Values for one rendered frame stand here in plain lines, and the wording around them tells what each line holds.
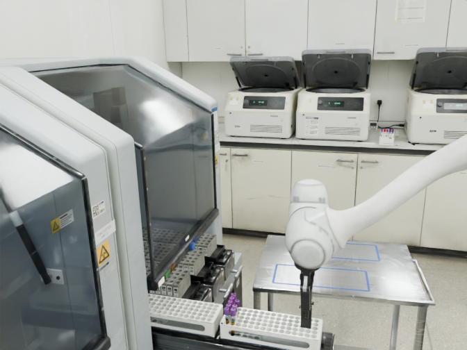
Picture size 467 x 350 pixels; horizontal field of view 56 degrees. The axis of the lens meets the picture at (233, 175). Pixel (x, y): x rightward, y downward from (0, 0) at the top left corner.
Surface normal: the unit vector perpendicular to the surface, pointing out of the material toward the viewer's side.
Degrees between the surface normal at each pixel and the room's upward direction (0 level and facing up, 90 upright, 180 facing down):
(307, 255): 94
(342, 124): 90
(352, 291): 0
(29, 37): 90
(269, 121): 90
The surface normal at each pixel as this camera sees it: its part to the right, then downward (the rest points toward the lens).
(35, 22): 0.96, 0.06
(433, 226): -0.28, 0.29
